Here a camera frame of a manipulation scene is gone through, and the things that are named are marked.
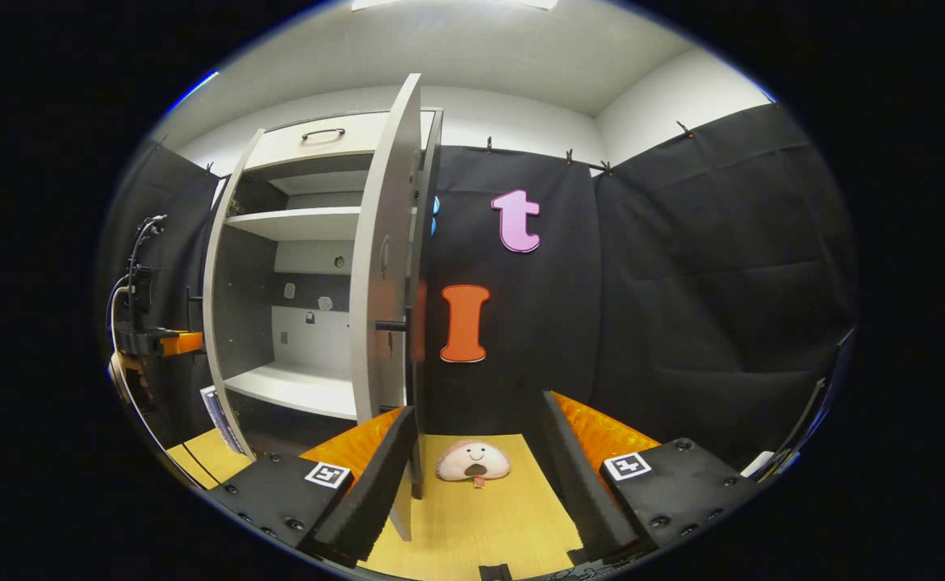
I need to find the white cabinet shelf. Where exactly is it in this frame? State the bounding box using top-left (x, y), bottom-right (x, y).
top-left (224, 363), bottom-right (360, 422)
top-left (226, 207), bottom-right (364, 242)

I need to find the beige cabinet door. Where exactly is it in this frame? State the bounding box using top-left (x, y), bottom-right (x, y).
top-left (349, 73), bottom-right (426, 543)
top-left (202, 129), bottom-right (267, 461)

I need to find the white book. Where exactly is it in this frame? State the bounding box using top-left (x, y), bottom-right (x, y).
top-left (200, 386), bottom-right (227, 441)

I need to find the black backdrop cloth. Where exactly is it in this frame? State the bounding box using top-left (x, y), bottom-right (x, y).
top-left (101, 101), bottom-right (856, 477)

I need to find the beige cabinet drawer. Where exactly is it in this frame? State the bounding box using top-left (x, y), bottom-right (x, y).
top-left (245, 111), bottom-right (441, 170)

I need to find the long ceiling light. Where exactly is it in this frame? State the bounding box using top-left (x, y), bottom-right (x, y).
top-left (351, 0), bottom-right (558, 12)

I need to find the beige double-door shoe cabinet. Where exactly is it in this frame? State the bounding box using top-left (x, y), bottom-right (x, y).
top-left (202, 107), bottom-right (445, 501)

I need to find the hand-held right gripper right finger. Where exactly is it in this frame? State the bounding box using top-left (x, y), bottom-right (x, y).
top-left (540, 390), bottom-right (759, 566)

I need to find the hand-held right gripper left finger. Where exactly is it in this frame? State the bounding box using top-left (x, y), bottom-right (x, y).
top-left (210, 405), bottom-right (419, 567)

